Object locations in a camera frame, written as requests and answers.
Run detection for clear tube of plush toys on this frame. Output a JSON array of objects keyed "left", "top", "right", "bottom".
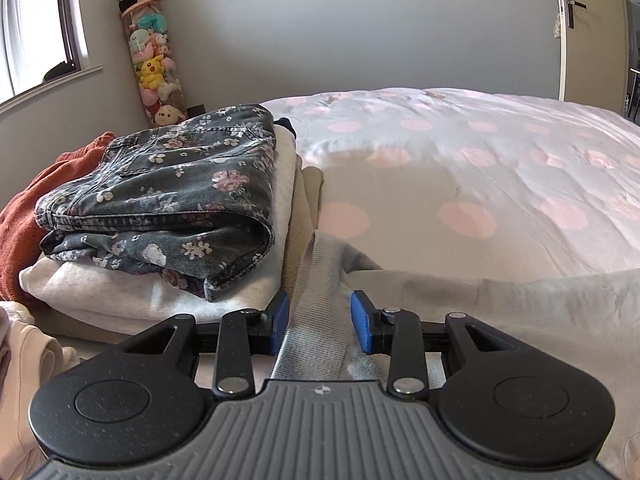
[{"left": 119, "top": 0, "right": 188, "bottom": 128}]

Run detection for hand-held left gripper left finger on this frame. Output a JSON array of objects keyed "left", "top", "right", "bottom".
[{"left": 117, "top": 290, "right": 291, "bottom": 399}]

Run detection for beige garment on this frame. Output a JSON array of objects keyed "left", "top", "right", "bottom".
[{"left": 47, "top": 165, "right": 326, "bottom": 338}]

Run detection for rust orange garment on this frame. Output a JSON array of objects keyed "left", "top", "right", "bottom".
[{"left": 0, "top": 131, "right": 117, "bottom": 311}]

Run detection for dark object on windowsill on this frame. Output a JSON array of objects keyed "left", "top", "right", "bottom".
[{"left": 42, "top": 61, "right": 81, "bottom": 83}]

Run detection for door handle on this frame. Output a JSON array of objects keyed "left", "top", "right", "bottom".
[{"left": 564, "top": 0, "right": 587, "bottom": 28}]

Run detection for white folded sweatshirt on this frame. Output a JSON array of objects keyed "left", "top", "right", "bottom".
[{"left": 19, "top": 127, "right": 301, "bottom": 333}]

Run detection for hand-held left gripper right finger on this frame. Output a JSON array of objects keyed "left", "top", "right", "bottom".
[{"left": 350, "top": 290, "right": 523, "bottom": 397}]

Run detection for cream garment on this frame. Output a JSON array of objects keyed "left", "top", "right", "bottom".
[{"left": 0, "top": 301, "right": 83, "bottom": 471}]

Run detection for cream door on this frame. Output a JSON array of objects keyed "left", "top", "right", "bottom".
[{"left": 552, "top": 0, "right": 633, "bottom": 116}]

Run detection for floral denim jeans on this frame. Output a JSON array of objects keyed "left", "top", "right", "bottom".
[{"left": 35, "top": 104, "right": 278, "bottom": 303}]

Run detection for light blue sweatshirt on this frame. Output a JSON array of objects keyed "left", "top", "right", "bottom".
[{"left": 270, "top": 230, "right": 640, "bottom": 480}]

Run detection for window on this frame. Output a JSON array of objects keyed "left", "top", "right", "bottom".
[{"left": 0, "top": 0, "right": 103, "bottom": 106}]

